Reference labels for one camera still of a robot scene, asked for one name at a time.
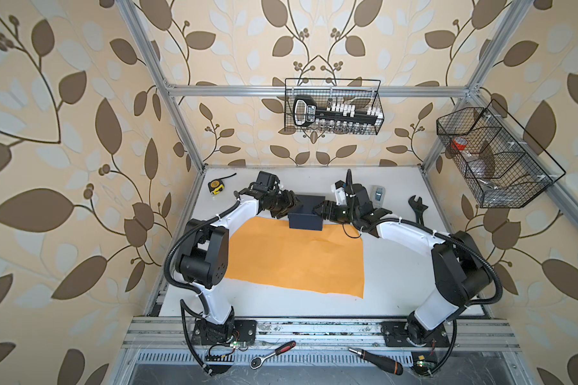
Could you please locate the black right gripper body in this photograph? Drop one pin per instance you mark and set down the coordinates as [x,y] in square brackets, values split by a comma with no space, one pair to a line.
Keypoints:
[337,214]

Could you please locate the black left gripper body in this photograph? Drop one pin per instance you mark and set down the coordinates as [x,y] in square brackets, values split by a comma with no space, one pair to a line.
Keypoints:
[280,204]

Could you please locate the dark navy gift box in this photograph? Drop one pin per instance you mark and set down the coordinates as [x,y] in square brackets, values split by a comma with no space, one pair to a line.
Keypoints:
[303,215]

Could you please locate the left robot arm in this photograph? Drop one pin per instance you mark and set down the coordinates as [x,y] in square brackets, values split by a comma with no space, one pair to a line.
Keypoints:
[199,259]

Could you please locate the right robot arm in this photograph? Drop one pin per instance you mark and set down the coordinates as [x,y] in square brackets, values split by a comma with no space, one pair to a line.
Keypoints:
[462,276]

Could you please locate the yellow tape measure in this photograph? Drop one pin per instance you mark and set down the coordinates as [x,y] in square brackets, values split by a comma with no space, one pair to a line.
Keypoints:
[216,186]

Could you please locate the black adjustable wrench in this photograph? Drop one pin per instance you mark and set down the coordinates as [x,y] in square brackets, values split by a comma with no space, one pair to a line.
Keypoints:
[419,208]

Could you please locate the red capped plastic bottle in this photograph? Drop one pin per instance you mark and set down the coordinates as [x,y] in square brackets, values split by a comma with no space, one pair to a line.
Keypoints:
[460,146]

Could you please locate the black orange screwdriver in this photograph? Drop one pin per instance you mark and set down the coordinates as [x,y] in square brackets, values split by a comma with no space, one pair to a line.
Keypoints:
[384,363]

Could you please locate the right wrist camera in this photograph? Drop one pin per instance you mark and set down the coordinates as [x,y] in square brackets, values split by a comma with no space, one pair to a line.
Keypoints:
[343,192]

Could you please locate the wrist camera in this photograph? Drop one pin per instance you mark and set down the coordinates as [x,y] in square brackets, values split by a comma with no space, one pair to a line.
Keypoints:
[266,183]
[343,192]

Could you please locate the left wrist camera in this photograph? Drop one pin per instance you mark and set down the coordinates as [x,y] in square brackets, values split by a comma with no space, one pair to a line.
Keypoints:
[266,183]

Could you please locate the socket set rail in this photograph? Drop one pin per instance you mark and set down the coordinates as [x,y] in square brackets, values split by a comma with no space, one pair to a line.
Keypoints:
[305,112]

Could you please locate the back wire basket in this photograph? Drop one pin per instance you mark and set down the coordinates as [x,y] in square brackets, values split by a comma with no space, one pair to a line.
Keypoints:
[359,92]

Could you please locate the red handled ratchet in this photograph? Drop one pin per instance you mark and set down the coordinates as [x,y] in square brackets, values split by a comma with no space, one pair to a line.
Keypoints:
[258,361]

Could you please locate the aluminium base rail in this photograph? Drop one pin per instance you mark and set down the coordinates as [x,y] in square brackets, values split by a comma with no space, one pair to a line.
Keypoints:
[473,335]

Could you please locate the side wire basket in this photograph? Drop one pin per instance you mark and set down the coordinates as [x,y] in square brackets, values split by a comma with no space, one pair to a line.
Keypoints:
[513,167]

